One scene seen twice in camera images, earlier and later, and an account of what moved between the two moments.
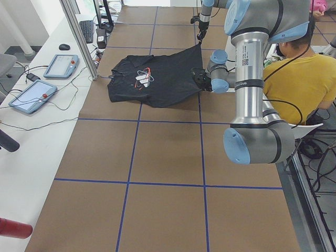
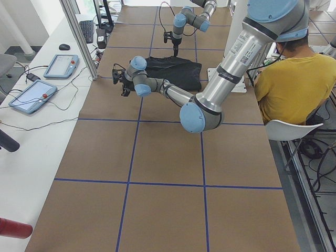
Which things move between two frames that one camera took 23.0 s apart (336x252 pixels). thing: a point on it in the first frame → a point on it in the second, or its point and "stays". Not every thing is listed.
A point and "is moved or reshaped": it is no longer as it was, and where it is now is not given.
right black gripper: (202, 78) → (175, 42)
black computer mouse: (64, 46) stays
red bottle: (14, 229) stays
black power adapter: (101, 35) stays
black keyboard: (87, 27) stays
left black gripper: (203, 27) → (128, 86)
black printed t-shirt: (155, 81) is moved or reshaped
